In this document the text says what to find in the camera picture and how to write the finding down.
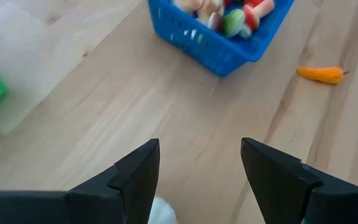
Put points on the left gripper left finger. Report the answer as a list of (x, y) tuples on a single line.
[(104, 205)]

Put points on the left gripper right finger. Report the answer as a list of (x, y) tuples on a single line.
[(291, 199)]

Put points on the blue plastic basket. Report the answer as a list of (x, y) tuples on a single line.
[(210, 53)]

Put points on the green toy mushroom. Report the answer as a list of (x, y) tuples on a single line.
[(233, 22)]

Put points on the red toy mushroom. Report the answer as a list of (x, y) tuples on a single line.
[(253, 2), (251, 17)]

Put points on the orange toy chili pepper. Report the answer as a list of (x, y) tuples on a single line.
[(322, 75)]

